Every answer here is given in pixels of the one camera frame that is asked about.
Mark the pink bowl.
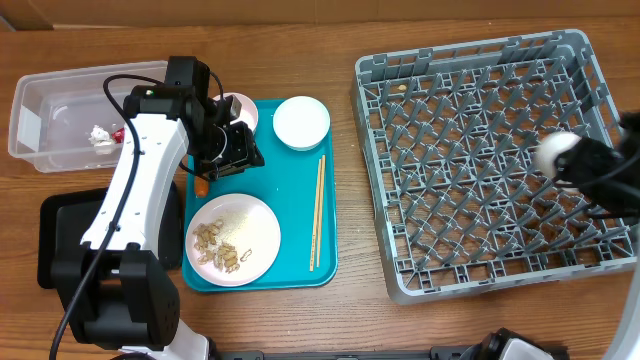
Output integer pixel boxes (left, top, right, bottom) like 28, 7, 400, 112
214, 92, 259, 134

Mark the white paper cup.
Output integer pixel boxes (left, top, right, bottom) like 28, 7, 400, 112
534, 131, 581, 194

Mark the white bowl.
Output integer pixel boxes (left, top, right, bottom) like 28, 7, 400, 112
272, 96, 331, 151

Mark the red snack wrapper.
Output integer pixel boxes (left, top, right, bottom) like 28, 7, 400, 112
111, 127, 125, 144

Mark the white tissue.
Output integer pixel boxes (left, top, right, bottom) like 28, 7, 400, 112
88, 125, 116, 155

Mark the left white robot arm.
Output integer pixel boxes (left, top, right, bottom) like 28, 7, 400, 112
50, 56, 264, 359

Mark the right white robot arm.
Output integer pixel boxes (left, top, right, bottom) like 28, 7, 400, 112
552, 112, 639, 359

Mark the grey dishwasher rack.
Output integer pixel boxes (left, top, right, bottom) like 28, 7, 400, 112
351, 29, 638, 305

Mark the black waste bin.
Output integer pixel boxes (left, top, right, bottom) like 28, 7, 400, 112
37, 182, 184, 289

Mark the clear plastic waste bin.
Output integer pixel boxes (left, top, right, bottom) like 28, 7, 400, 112
8, 60, 167, 173

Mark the orange carrot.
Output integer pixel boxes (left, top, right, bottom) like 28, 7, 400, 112
194, 177, 209, 198

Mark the rice pile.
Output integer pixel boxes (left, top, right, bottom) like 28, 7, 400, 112
219, 211, 258, 248

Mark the teal plastic tray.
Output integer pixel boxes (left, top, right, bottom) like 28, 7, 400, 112
185, 99, 338, 291

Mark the pink plate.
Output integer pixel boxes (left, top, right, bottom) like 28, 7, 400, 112
185, 194, 281, 287

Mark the left wooden chopstick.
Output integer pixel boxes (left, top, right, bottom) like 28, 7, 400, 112
309, 158, 322, 272

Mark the wooden chopstick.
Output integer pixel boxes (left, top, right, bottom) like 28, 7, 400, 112
315, 155, 326, 268
309, 158, 322, 272

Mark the right wooden chopstick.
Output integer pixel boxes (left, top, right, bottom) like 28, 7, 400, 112
315, 155, 326, 268

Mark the peanut shells pile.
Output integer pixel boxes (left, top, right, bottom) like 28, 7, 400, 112
192, 218, 253, 274

